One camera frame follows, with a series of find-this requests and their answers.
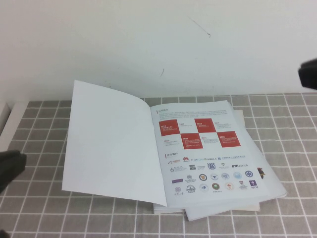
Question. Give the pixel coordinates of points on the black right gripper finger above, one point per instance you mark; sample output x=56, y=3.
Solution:
x=309, y=80
x=309, y=67

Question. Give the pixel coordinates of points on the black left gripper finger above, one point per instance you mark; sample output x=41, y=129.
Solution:
x=12, y=160
x=10, y=177

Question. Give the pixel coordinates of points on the plain white brochure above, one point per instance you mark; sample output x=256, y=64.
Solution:
x=198, y=215

